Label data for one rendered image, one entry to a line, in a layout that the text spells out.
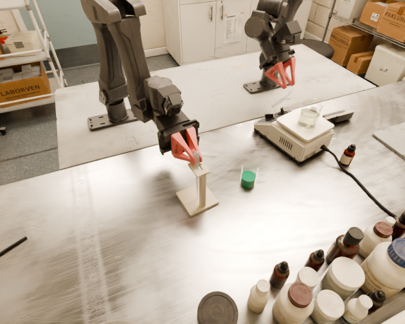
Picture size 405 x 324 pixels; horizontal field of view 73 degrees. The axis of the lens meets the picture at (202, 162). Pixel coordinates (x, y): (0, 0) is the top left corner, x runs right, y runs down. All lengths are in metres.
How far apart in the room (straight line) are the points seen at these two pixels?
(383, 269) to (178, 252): 0.38
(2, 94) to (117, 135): 1.92
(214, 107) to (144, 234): 0.55
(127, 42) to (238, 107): 0.49
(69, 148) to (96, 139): 0.08
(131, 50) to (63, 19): 2.82
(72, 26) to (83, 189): 2.85
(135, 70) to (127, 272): 0.45
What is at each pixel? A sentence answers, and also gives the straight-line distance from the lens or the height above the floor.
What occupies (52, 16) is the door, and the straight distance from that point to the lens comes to 3.48.
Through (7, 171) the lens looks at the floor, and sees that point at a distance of 2.46.
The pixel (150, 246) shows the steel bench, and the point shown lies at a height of 0.90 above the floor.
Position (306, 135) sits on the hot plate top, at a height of 0.99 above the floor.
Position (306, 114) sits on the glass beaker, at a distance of 0.78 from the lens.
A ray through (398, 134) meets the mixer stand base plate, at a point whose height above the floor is 0.91.
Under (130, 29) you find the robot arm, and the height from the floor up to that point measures 1.24.
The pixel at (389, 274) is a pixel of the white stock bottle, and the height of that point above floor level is 0.99.
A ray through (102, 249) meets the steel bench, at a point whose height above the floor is 0.90.
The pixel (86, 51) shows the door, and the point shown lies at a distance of 3.59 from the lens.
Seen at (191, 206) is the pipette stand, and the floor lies 0.91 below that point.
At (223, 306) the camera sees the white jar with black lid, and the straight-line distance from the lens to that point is 0.50.
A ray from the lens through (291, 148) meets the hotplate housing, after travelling 0.81.
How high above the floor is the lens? 1.45
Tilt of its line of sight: 44 degrees down
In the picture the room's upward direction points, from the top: straight up
